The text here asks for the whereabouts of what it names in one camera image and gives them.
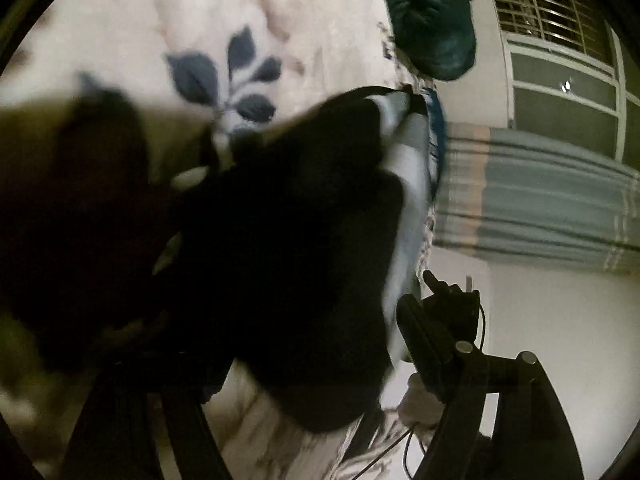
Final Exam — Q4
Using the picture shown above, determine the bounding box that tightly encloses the narrow grey-blue curtain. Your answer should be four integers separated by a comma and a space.
430, 122, 640, 275

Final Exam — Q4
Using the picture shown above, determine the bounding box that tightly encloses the window security grille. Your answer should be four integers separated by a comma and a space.
482, 0, 617, 62

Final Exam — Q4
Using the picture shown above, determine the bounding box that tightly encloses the white framed window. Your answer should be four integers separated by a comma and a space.
479, 0, 640, 172

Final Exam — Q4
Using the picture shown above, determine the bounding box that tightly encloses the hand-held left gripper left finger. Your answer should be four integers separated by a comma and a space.
70, 350, 234, 480

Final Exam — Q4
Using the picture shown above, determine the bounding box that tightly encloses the black grey striped sweater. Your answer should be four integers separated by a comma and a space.
0, 85, 447, 434

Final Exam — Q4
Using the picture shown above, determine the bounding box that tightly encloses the black device with cable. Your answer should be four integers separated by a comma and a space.
422, 269, 486, 357

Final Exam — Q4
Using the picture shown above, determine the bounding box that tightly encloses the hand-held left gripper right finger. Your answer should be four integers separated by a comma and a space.
396, 294, 587, 480

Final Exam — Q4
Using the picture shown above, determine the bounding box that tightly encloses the floral bed blanket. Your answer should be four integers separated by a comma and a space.
0, 0, 437, 480

